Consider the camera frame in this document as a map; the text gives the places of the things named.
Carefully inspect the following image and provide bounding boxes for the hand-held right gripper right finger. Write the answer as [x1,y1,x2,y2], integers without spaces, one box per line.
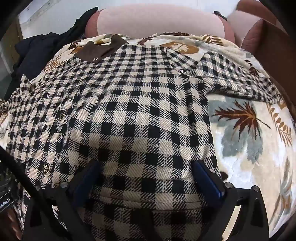
[191,160,271,241]

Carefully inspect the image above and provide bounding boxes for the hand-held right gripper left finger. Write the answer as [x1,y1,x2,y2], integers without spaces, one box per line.
[23,159,102,241]

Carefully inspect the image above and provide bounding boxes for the black and cream checkered shirt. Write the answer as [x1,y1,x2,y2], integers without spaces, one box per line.
[0,42,284,241]

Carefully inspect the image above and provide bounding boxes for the pile of dark clothes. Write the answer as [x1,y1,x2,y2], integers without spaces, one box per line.
[13,6,100,78]

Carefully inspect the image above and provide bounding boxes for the person's left hand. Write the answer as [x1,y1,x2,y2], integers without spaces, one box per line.
[5,207,23,240]

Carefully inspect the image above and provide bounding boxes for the leaf print blanket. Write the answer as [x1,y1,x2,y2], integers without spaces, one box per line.
[0,32,296,241]

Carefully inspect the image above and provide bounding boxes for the pink upholstered chair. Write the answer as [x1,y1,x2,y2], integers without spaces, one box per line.
[228,0,278,49]

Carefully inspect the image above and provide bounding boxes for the pink padded headboard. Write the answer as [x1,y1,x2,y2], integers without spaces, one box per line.
[84,4,236,44]

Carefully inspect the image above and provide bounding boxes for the black strap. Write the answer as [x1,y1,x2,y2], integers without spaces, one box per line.
[213,11,228,22]

